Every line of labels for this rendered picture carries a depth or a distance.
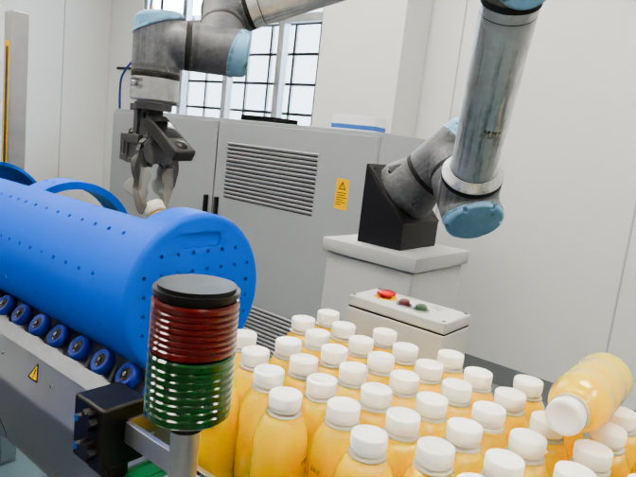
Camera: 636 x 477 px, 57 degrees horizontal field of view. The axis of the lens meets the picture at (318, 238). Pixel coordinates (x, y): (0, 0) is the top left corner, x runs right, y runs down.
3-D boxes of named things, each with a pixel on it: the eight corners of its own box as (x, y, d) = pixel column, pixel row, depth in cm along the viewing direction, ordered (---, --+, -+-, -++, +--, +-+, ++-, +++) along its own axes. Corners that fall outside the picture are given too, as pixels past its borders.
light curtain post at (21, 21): (8, 453, 234) (22, 14, 207) (15, 460, 231) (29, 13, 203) (-8, 459, 230) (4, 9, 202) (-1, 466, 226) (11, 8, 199)
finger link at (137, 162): (146, 189, 113) (154, 146, 113) (150, 190, 112) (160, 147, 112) (125, 185, 110) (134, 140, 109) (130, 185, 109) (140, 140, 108)
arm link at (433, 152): (440, 166, 175) (486, 128, 166) (453, 206, 164) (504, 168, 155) (405, 143, 167) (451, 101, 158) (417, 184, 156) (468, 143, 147)
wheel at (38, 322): (44, 313, 116) (37, 309, 114) (56, 320, 113) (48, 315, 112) (30, 333, 114) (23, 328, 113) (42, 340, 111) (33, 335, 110)
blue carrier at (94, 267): (36, 259, 165) (37, 159, 160) (253, 355, 112) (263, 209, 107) (-80, 273, 143) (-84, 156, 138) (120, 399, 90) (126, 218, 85)
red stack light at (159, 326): (198, 327, 47) (202, 281, 47) (253, 352, 43) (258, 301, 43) (129, 344, 42) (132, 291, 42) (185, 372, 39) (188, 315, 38)
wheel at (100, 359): (107, 347, 102) (99, 343, 101) (121, 356, 99) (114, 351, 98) (92, 370, 101) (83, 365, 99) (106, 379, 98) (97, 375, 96)
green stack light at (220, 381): (193, 385, 48) (198, 328, 47) (247, 415, 44) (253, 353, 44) (125, 407, 43) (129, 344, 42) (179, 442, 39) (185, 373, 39)
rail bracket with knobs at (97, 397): (127, 441, 87) (132, 377, 85) (156, 461, 83) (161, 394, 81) (63, 465, 79) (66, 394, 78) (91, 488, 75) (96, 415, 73)
